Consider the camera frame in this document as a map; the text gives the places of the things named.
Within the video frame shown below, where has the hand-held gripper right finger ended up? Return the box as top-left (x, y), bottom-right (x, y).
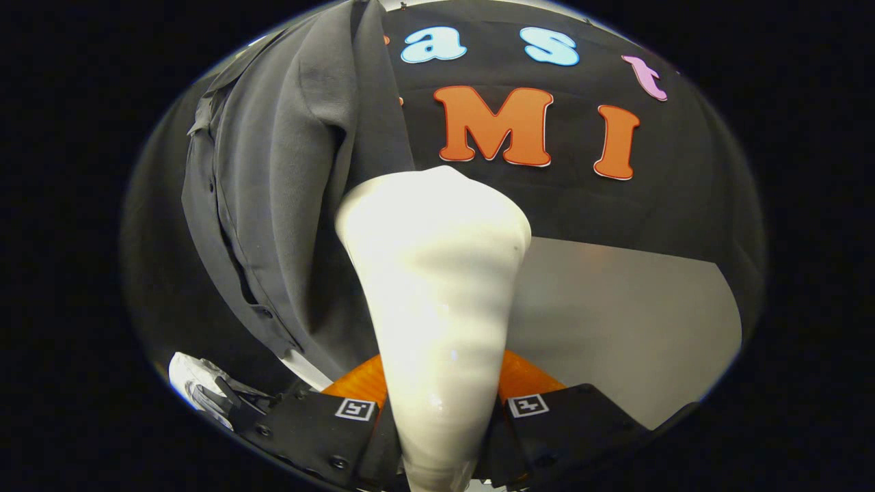
top-left (482, 350), bottom-right (654, 489)

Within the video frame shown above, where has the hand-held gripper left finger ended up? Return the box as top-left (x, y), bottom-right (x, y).
top-left (236, 353), bottom-right (405, 491)

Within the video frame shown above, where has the white garment steamer head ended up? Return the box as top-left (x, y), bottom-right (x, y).
top-left (335, 166), bottom-right (533, 492)

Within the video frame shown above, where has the dark grey button shirt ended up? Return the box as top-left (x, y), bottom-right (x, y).
top-left (181, 0), bottom-right (418, 383)

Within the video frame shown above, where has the white garment steamer base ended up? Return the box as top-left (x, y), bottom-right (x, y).
top-left (169, 352), bottom-right (274, 431)

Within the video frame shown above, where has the grey low cabinet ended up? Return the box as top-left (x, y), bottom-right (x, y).
top-left (506, 236), bottom-right (742, 430)

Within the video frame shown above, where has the black backdrop cloth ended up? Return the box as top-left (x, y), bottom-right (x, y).
top-left (123, 0), bottom-right (766, 411)

